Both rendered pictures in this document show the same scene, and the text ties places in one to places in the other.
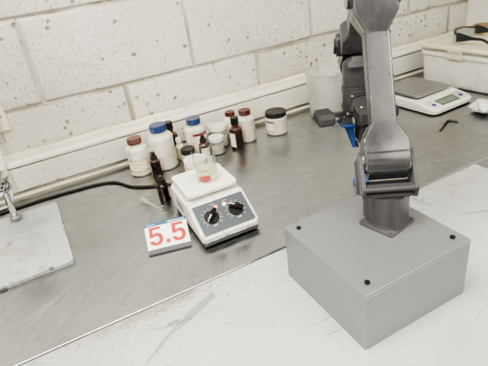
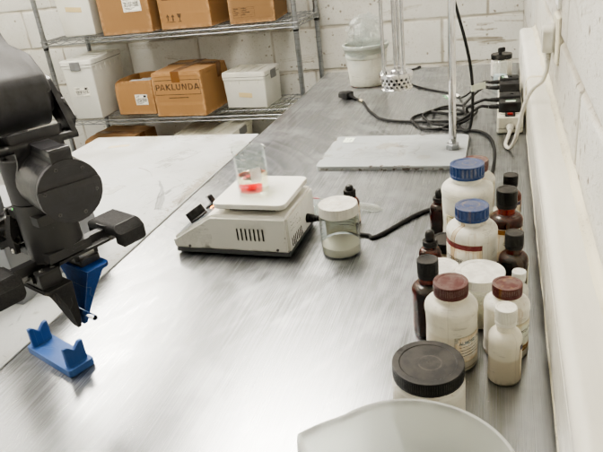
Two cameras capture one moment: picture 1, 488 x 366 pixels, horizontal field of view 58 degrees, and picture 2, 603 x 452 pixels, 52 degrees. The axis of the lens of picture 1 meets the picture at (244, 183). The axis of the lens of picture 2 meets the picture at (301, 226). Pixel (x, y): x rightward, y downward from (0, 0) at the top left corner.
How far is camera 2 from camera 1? 1.65 m
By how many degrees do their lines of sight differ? 110
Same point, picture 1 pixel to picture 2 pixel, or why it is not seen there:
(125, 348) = (182, 177)
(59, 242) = (357, 162)
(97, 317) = (229, 172)
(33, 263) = (342, 153)
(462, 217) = not seen: outside the picture
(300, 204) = (153, 293)
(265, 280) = not seen: hidden behind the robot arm
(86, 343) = (213, 168)
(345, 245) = not seen: hidden behind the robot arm
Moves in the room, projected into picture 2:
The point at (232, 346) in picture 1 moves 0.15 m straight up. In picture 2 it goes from (109, 203) to (90, 131)
